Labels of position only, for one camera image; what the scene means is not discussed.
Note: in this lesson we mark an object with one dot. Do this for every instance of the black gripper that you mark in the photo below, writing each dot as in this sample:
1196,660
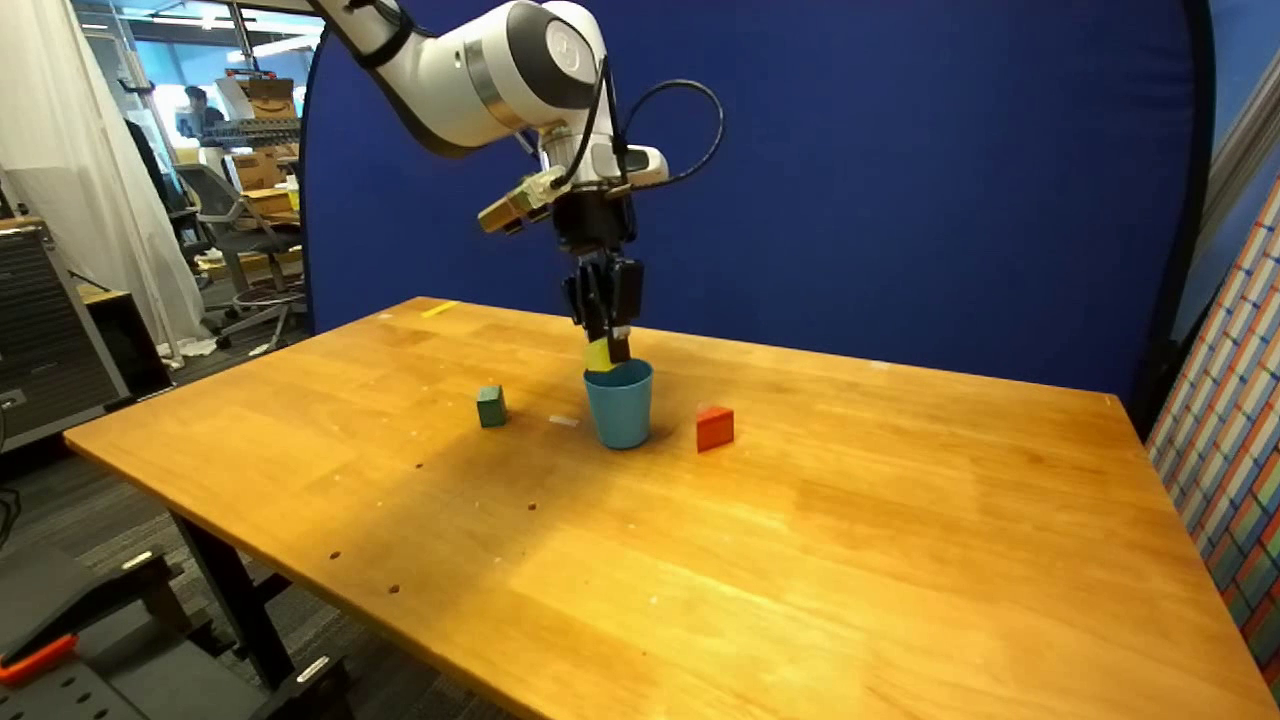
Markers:
595,227

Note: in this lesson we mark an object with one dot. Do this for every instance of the yellow block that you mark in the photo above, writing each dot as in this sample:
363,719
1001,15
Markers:
599,353

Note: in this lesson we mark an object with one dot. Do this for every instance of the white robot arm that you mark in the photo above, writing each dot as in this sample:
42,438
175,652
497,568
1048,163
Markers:
466,64

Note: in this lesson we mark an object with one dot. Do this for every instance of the blue cup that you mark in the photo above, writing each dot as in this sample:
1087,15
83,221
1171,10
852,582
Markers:
621,405

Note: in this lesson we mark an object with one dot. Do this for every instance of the green block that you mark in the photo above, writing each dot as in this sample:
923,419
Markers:
489,405

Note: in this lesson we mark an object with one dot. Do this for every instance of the red block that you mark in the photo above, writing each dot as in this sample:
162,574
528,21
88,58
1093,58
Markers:
715,428

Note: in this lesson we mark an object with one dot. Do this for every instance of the white tape strip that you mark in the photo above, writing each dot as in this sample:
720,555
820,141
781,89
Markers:
565,422

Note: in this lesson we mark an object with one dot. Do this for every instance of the blue fabric backdrop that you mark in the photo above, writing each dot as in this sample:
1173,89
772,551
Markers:
906,172

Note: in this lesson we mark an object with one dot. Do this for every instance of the black table leg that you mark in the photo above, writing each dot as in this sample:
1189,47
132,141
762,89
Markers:
243,602

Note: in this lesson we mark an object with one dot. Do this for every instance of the white curtain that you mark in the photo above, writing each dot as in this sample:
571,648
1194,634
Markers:
92,163

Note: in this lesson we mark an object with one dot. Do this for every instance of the black cabinet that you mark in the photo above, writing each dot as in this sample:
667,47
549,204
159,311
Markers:
44,334

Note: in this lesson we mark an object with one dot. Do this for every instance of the black floor equipment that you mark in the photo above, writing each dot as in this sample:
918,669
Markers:
145,666

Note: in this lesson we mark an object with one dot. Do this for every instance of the colourful patterned panel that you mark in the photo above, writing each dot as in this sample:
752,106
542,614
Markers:
1225,442

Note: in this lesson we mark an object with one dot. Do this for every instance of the tan wrist camera mount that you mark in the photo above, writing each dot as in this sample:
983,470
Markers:
521,202

